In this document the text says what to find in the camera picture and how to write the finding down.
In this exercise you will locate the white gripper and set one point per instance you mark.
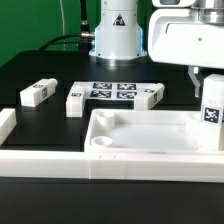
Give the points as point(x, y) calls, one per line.
point(188, 32)

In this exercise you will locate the white desk top tray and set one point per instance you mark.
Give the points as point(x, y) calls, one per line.
point(152, 131)

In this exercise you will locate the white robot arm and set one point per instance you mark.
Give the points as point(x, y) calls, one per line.
point(118, 37)

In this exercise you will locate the tag marker base plate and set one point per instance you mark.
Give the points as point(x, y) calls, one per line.
point(111, 90)

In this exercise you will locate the white U-shaped fence frame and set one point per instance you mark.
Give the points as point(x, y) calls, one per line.
point(103, 165)

